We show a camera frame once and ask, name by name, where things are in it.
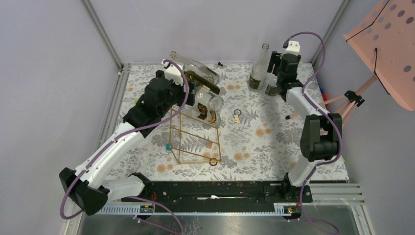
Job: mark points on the dark green wine bottle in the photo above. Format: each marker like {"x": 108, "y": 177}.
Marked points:
{"x": 201, "y": 81}

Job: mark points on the clear bottle dark green label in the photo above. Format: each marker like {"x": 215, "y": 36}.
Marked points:
{"x": 271, "y": 89}

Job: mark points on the floral table mat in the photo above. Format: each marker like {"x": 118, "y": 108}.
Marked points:
{"x": 263, "y": 146}

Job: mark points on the white poker chip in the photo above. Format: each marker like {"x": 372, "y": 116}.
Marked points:
{"x": 231, "y": 120}

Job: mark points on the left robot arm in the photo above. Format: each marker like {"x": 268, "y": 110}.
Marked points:
{"x": 86, "y": 189}

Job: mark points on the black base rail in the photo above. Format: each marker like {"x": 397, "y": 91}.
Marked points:
{"x": 223, "y": 196}

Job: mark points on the cork cube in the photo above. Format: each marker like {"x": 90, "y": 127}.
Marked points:
{"x": 209, "y": 145}

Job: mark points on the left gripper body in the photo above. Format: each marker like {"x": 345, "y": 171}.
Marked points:
{"x": 177, "y": 93}

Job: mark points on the clear round silver-cap bottle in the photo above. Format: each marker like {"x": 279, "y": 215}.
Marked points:
{"x": 206, "y": 100}

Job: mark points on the clear whisky bottle black cap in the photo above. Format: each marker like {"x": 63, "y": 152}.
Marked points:
{"x": 213, "y": 118}

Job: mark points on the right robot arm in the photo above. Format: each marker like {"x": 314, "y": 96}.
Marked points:
{"x": 320, "y": 140}

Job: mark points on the pink music stand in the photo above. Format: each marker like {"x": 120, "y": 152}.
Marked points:
{"x": 385, "y": 42}

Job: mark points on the clear top wine bottle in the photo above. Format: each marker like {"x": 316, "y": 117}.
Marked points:
{"x": 199, "y": 68}

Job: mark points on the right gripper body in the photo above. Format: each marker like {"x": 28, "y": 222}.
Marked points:
{"x": 275, "y": 58}

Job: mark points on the gold wire wine rack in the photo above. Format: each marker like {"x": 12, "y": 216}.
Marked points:
{"x": 188, "y": 137}

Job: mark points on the clear tall bottle black label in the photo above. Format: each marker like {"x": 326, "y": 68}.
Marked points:
{"x": 259, "y": 70}

